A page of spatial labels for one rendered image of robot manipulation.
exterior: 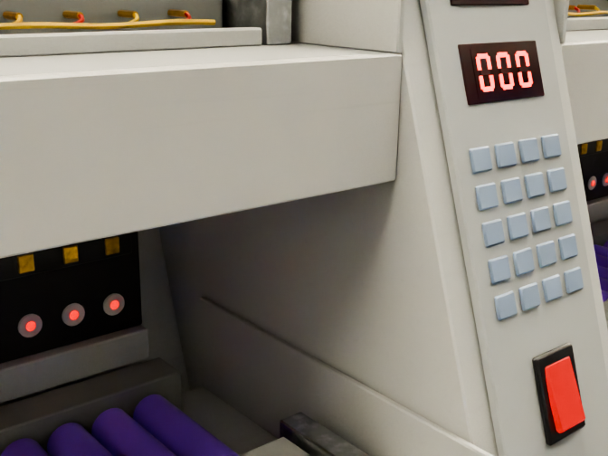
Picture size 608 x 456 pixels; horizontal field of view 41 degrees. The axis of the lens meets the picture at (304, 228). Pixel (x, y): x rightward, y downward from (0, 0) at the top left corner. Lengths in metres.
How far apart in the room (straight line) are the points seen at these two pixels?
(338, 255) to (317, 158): 0.07
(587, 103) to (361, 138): 0.14
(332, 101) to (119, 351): 0.19
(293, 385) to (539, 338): 0.11
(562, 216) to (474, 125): 0.06
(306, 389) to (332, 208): 0.08
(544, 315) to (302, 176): 0.12
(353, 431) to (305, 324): 0.05
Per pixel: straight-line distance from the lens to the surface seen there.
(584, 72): 0.38
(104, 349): 0.40
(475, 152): 0.30
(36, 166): 0.22
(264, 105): 0.25
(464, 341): 0.30
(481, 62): 0.31
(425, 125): 0.29
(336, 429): 0.35
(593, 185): 0.68
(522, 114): 0.32
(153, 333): 0.44
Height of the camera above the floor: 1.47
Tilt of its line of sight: 3 degrees down
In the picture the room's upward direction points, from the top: 10 degrees counter-clockwise
